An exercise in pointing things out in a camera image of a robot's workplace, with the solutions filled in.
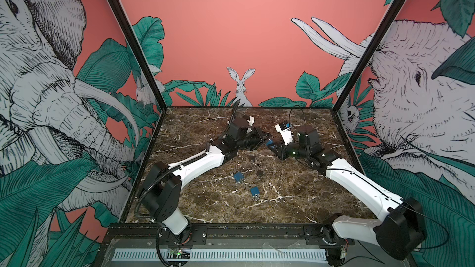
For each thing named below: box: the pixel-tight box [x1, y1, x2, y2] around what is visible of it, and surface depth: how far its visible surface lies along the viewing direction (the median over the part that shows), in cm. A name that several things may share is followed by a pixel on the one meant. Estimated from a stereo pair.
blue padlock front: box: [249, 186, 261, 196], surface depth 88 cm
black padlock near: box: [256, 164, 265, 177], surface depth 95 cm
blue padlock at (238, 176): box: [233, 171, 245, 183], surface depth 92 cm
